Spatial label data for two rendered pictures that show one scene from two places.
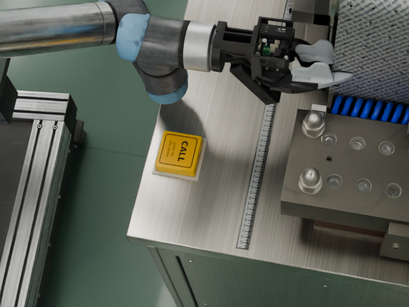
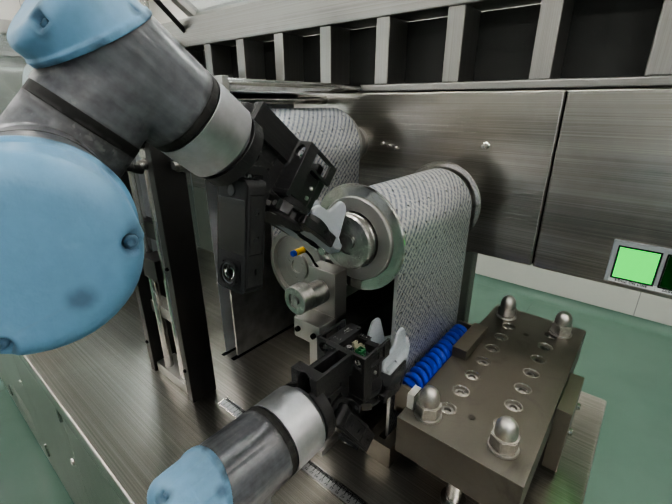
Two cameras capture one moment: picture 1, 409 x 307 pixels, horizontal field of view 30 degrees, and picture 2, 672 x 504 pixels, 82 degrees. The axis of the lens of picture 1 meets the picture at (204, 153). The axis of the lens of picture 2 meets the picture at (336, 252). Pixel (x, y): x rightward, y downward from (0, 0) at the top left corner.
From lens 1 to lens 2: 0.90 m
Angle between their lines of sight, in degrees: 63
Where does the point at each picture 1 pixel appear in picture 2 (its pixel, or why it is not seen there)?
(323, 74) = (402, 346)
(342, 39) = (401, 289)
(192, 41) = (289, 411)
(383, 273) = (574, 482)
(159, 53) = (263, 473)
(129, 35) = (199, 489)
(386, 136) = (458, 370)
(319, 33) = not seen: hidden behind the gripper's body
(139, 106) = not seen: outside the picture
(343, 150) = (465, 403)
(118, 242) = not seen: outside the picture
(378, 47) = (418, 281)
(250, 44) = (348, 354)
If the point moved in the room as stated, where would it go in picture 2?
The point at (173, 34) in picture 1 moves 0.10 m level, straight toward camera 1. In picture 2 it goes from (259, 426) to (368, 453)
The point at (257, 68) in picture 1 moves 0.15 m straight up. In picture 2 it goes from (368, 380) to (373, 257)
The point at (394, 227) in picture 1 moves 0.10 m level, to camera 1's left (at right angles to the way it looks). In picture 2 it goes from (564, 407) to (584, 468)
